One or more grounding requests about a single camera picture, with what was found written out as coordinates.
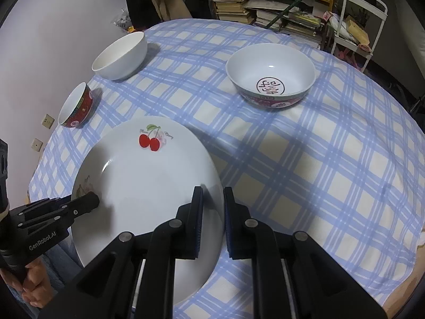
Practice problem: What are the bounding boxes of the person's left hand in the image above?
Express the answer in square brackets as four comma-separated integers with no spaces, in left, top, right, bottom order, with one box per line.
[0,255,51,310]

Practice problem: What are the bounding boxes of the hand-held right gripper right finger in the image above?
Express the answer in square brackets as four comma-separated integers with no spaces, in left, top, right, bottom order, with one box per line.
[223,186,387,319]

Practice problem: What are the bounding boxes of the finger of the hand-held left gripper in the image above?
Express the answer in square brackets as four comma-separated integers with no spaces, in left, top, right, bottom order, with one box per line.
[11,192,101,230]

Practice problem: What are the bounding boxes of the small red patterned bowl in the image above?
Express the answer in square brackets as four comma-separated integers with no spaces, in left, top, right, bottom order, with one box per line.
[58,82,94,129]

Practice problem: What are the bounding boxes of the white cherry print plate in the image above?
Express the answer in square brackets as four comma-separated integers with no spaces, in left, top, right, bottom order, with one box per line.
[71,116,226,307]

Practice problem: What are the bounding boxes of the plain white bowl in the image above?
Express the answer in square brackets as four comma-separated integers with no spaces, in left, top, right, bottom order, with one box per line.
[92,31,148,81]

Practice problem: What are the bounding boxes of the white trolley cart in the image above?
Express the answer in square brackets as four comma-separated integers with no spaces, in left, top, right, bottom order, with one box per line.
[326,0,389,74]

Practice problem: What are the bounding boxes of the blue plaid tablecloth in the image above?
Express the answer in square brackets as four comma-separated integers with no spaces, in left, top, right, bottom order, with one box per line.
[27,18,425,319]

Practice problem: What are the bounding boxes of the white printed plastic bag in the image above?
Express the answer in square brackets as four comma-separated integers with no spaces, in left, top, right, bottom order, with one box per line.
[114,15,131,34]

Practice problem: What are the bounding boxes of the pile of flat books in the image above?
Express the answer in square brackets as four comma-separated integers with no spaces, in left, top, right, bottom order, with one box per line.
[252,0,328,49]

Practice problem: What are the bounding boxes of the stack of old books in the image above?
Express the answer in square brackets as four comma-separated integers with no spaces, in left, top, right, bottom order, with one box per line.
[209,0,253,24]

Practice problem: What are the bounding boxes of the dark green pole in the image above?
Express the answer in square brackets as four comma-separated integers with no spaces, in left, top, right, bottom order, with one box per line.
[265,0,343,29]

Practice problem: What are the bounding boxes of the pink bowl with red seal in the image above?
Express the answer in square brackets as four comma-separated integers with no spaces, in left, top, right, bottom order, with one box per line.
[225,43,317,110]

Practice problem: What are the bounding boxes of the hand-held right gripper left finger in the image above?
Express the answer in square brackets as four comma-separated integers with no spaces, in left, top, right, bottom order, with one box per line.
[40,186,205,319]

